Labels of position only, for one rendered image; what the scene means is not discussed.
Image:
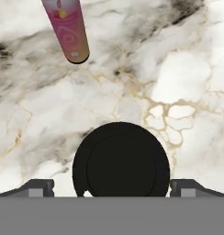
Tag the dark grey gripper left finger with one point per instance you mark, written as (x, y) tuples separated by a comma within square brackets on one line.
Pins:
[(37, 187)]

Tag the pink drink can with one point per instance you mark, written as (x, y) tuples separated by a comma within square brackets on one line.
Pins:
[(67, 29)]

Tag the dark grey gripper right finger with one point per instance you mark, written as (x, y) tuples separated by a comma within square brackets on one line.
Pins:
[(186, 187)]

